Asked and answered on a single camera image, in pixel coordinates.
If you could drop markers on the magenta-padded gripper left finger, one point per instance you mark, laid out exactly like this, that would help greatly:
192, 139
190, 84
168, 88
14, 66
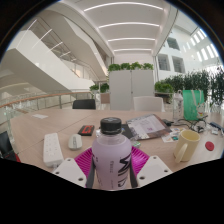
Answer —
70, 170

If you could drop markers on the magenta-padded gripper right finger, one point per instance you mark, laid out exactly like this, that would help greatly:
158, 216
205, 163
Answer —
153, 168

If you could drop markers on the lilac drink bottle black cap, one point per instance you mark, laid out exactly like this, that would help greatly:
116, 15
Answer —
111, 156

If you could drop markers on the clear plastic water bottle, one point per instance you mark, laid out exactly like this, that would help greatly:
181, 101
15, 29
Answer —
177, 108

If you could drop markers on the white power strip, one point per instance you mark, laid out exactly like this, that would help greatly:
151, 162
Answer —
52, 150

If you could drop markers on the white computer mouse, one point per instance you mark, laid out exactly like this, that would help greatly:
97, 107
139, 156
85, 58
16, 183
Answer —
75, 141

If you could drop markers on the colourful sticker sheet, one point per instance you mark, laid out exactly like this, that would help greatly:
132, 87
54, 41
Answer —
171, 136

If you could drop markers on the tablet in dark case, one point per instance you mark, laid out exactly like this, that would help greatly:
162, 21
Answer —
148, 126

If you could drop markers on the pale yellow mug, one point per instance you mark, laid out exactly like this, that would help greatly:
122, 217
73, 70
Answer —
188, 145

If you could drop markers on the small red black box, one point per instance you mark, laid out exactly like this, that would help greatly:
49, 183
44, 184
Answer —
86, 130

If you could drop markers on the flat round red coaster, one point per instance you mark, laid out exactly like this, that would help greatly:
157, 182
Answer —
209, 146

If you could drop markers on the white paper sheet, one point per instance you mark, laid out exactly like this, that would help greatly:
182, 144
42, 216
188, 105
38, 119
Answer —
40, 116

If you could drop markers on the white office chair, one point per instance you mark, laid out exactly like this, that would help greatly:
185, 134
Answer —
148, 104

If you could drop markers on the black office chair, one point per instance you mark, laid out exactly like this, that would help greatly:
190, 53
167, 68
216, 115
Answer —
84, 104

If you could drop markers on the black chair with red seat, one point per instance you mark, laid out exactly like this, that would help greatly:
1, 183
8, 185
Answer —
5, 145

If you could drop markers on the green tote bag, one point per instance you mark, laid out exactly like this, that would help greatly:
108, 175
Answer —
193, 105

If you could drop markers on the white cabinet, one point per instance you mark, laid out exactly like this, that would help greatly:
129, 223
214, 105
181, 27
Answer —
131, 90

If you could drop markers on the green hedge plant row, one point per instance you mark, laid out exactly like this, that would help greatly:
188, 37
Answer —
200, 85

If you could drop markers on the green plants atop cabinet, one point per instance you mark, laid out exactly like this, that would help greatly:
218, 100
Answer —
130, 66

